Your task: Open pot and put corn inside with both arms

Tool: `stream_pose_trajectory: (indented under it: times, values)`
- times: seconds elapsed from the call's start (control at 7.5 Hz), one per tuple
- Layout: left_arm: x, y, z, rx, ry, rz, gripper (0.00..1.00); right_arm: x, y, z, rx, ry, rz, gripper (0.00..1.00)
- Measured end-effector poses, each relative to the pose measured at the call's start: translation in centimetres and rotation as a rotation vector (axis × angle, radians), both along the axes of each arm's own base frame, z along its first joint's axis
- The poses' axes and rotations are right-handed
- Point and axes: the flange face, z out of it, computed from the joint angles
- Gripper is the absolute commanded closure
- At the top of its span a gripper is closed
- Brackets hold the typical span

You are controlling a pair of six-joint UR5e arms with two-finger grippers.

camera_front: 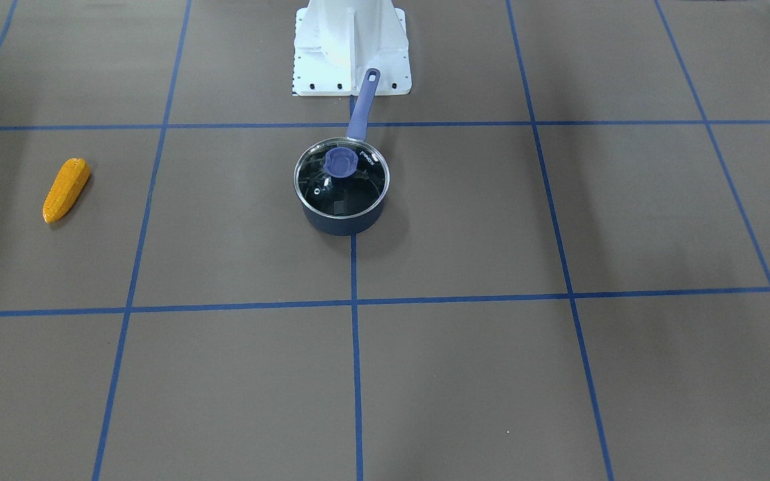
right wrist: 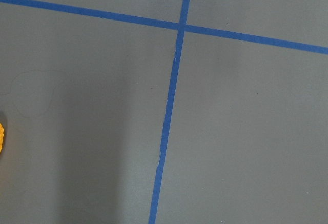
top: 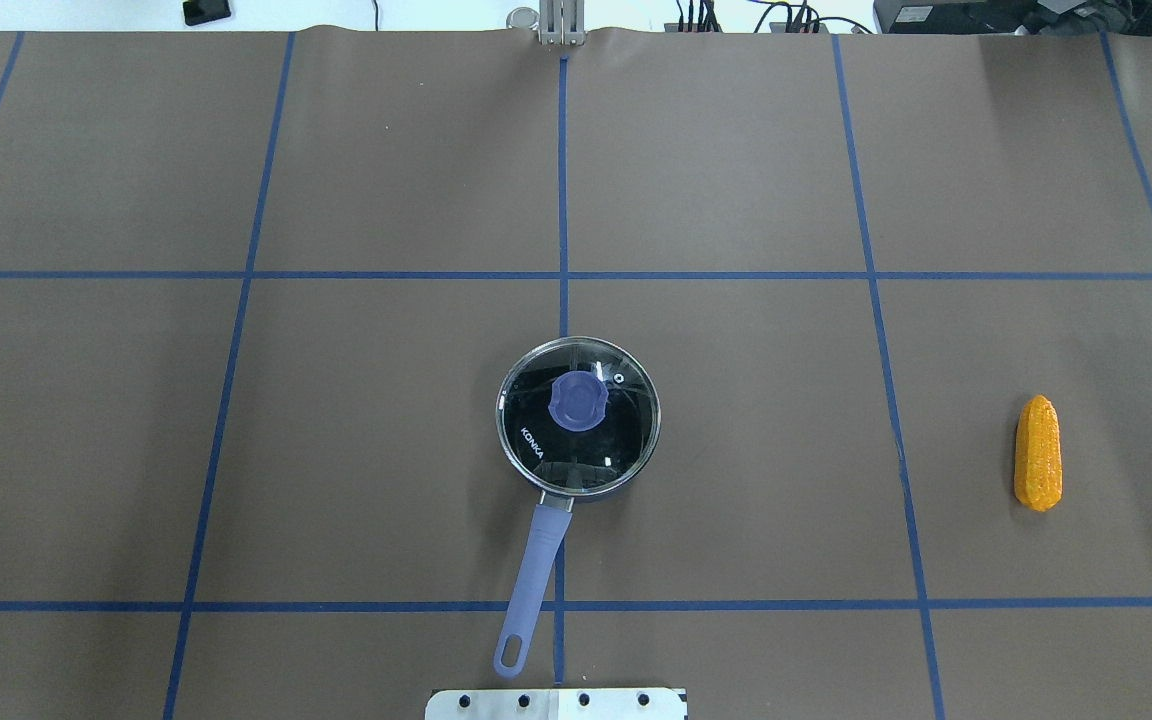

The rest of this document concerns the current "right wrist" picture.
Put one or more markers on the yellow toy corn cob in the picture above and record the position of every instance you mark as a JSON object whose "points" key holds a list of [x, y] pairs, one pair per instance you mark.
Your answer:
{"points": [[2, 134]]}

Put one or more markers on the blue tape cross line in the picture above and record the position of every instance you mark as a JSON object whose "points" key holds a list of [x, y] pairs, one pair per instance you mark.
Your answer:
{"points": [[168, 25]]}

